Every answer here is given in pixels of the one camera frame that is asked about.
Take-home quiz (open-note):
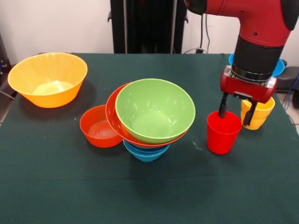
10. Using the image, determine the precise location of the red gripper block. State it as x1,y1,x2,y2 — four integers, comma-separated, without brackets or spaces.
218,65,278,127

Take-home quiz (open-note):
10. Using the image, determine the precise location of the large green bowl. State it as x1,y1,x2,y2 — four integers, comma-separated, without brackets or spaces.
115,78,196,145

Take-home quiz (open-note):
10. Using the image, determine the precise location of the clear blue ribbed bowl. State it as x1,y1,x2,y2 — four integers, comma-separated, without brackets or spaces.
122,139,171,154

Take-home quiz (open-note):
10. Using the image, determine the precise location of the wide shallow red-orange bowl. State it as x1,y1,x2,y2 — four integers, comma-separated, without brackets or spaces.
105,82,189,149

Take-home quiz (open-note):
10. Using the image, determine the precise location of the small red-orange bowl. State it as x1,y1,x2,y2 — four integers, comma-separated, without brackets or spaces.
79,105,123,148

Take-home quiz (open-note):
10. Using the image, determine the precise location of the yellow cup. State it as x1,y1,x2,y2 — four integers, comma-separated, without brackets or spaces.
241,97,276,130

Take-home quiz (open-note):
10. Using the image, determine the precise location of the red cup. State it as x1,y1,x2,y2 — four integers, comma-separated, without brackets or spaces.
206,111,243,155

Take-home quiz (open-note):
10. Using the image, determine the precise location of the large blue bowl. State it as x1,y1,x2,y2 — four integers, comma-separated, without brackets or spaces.
228,53,286,78

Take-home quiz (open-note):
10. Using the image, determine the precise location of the small light blue bowl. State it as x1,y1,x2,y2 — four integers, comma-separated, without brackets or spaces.
127,148,168,162

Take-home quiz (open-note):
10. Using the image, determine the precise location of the dark green tablecloth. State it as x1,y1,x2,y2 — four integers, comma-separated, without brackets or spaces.
0,53,299,224

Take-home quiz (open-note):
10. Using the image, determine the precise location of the large orange bowl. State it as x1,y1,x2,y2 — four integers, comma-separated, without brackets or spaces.
7,52,88,108

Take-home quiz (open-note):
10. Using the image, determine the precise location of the black equipment box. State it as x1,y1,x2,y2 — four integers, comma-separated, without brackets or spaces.
0,32,11,75

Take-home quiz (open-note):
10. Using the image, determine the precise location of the black wall cable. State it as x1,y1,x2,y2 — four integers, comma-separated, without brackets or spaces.
182,13,211,54

